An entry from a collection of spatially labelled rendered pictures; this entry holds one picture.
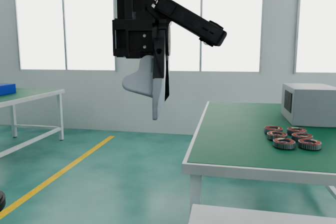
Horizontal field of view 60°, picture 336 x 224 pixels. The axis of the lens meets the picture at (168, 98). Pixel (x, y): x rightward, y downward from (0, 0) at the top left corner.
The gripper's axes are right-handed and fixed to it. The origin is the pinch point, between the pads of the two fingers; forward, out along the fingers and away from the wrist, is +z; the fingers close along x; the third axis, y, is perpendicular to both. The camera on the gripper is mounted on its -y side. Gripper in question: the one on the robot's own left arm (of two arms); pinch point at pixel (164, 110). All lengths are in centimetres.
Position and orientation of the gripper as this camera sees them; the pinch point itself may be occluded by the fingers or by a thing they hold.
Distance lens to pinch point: 46.6
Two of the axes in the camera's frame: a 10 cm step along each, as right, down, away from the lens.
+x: -0.6, 1.5, -9.9
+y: -10.0, -0.1, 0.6
